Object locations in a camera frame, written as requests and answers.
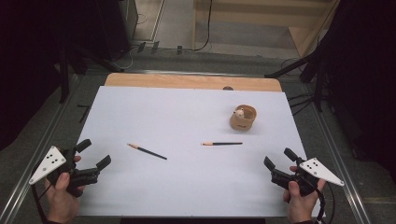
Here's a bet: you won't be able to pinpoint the black curtain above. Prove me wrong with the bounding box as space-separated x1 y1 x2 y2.
306 0 396 185
0 0 132 152

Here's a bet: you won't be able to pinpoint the black cabinet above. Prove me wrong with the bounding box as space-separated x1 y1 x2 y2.
92 0 139 61

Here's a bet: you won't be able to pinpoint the black metal stand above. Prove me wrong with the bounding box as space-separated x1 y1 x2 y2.
264 50 332 114
57 43 125 105

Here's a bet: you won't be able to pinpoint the black pencil with orange end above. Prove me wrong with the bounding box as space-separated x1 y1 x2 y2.
201 141 244 147
127 143 168 161

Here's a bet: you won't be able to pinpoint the person's right hand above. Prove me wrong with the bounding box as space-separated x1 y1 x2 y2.
282 165 327 224

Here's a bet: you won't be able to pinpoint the white floor cable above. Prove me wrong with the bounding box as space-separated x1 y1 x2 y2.
115 43 148 71

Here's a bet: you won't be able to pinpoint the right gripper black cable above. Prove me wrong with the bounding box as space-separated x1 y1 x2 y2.
306 178 336 224

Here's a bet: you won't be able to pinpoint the light wooden shelf unit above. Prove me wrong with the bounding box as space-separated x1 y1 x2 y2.
191 0 341 59

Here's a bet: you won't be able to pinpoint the wooden table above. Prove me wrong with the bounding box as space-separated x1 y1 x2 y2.
104 73 283 93

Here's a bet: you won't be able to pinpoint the tan pen holder with bear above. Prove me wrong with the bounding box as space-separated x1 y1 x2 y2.
229 104 258 132

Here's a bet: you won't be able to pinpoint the black hanging cable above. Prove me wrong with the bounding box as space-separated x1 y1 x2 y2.
186 0 214 52

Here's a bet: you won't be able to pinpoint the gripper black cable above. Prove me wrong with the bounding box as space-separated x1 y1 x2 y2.
306 178 336 224
30 182 53 224

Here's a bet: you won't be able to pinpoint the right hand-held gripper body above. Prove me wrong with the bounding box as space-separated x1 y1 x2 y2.
270 157 346 198

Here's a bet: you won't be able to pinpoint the black floor cables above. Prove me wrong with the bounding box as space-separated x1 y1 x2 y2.
281 57 316 117

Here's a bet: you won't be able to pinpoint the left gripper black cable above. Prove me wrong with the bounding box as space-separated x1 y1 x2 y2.
30 182 53 224

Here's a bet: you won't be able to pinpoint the person's left hand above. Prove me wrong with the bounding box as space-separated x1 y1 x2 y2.
44 155 86 224

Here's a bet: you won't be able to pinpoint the metal floor rail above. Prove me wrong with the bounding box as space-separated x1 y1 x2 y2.
303 83 372 224
0 74 82 224

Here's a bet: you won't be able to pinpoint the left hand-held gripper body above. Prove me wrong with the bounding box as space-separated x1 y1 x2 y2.
28 146 101 199

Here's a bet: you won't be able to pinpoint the black floor tape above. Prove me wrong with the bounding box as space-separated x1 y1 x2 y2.
77 104 92 124

